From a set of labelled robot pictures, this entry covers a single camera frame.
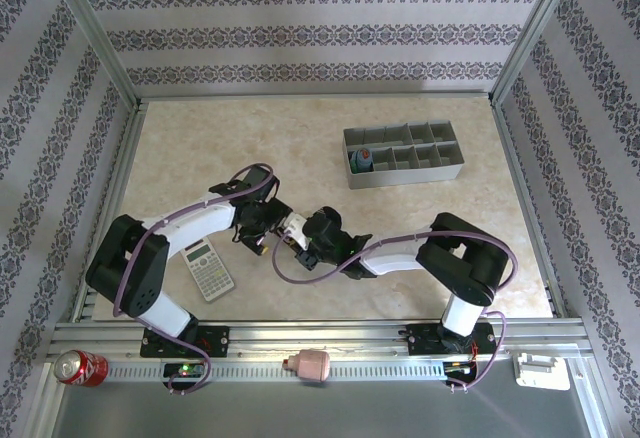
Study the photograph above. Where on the blue-grey sock with green toe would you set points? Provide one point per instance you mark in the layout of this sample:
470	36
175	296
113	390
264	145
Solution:
361	159

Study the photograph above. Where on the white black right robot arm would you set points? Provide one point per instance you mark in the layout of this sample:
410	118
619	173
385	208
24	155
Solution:
395	260

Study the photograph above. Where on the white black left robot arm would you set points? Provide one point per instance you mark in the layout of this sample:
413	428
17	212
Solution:
200	223

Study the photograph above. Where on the white pocket calculator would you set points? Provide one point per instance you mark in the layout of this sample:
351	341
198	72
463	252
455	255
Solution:
207	270

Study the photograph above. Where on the grey divided organizer box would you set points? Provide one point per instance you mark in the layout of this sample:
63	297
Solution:
405	177

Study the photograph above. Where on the aluminium back bar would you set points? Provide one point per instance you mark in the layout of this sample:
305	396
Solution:
310	96

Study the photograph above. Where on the pink plastic bottle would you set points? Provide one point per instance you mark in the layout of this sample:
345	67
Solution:
312	365

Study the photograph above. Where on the circuit board with green light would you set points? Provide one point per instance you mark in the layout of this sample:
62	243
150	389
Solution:
185	369

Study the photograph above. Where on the red soda can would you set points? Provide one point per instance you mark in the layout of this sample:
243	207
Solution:
80	368

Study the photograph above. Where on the aluminium front rail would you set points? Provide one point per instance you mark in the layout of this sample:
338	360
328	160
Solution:
325	333

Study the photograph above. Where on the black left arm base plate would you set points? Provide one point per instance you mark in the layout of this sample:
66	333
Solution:
215	340

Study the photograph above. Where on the aluminium side rail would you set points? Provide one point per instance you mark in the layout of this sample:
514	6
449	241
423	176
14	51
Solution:
527	198
120	173

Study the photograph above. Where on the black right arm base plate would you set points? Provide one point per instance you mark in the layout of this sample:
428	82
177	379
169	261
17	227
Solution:
420	340

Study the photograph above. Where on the aluminium corner post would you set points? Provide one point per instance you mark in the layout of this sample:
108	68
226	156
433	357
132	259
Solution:
535	33
97	33

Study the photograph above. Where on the white plastic bracket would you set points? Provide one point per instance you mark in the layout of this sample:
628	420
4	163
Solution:
540	370

